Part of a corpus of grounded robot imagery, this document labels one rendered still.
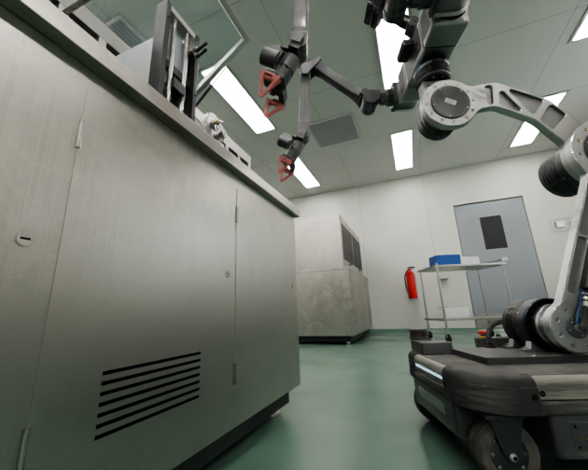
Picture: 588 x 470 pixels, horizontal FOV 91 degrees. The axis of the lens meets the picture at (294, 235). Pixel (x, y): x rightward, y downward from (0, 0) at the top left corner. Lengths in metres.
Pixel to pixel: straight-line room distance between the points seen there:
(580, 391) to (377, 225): 4.93
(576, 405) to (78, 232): 1.07
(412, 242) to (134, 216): 5.18
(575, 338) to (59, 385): 1.20
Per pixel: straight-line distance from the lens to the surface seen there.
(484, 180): 5.99
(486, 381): 0.89
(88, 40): 0.72
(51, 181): 0.60
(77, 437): 0.63
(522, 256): 5.74
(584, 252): 1.23
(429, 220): 5.67
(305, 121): 1.54
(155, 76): 1.11
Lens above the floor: 0.41
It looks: 15 degrees up
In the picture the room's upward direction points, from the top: 2 degrees counter-clockwise
